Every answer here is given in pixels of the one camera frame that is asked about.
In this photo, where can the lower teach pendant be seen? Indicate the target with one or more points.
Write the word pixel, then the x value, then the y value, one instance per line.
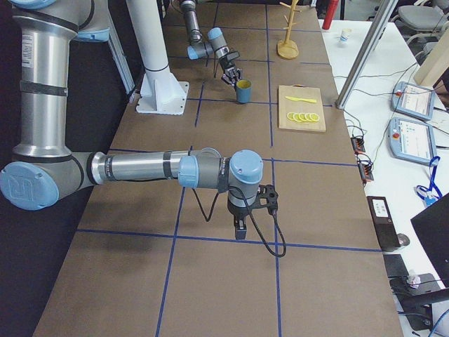
pixel 411 140

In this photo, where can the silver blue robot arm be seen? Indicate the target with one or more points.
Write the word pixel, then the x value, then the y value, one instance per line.
pixel 44 170
pixel 215 45

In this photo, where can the bamboo cutting board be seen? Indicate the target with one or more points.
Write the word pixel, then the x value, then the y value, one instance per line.
pixel 300 108

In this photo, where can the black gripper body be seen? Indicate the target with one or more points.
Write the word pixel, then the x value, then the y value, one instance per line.
pixel 238 210
pixel 226 65

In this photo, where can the yellow plastic knife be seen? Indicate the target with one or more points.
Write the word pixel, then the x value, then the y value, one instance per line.
pixel 298 99

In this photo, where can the teach pendant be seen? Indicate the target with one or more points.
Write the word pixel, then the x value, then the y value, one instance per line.
pixel 411 140
pixel 413 100

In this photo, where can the black power strip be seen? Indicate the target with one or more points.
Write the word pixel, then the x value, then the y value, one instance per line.
pixel 365 168
pixel 358 144

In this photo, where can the upper teach pendant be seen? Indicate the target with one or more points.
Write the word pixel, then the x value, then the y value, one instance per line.
pixel 413 100

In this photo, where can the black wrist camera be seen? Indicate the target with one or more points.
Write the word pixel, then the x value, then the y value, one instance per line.
pixel 269 198

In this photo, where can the black power strip upper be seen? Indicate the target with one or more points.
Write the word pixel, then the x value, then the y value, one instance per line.
pixel 358 144

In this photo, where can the dark teal HOME mug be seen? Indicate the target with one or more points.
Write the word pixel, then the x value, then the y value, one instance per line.
pixel 243 91

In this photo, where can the paper cup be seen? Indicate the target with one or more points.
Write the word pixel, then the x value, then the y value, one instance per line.
pixel 344 36

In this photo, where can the black power strip lower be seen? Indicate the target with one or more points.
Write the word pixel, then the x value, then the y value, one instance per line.
pixel 365 168

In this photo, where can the aluminium frame post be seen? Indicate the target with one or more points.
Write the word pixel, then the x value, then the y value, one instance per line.
pixel 374 34

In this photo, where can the black box with label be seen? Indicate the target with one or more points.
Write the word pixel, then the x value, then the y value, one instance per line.
pixel 383 223

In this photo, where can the grey office chair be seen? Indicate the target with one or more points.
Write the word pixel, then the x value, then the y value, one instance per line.
pixel 426 21

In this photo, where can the black monitor corner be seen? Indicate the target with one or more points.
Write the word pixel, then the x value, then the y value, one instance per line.
pixel 431 228

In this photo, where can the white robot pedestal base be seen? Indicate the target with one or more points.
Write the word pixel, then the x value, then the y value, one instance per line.
pixel 160 92

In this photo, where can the wooden cup storage rack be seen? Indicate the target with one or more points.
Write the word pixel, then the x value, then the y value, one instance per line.
pixel 287 48

